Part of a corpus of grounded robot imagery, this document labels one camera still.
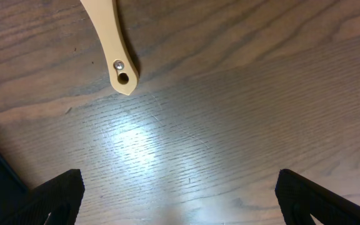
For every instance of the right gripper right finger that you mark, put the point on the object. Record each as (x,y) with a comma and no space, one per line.
(302,200)

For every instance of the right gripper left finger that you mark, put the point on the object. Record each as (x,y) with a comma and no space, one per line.
(57,201)

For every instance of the orange scraper wooden handle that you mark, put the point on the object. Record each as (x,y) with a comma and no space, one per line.
(124,76)

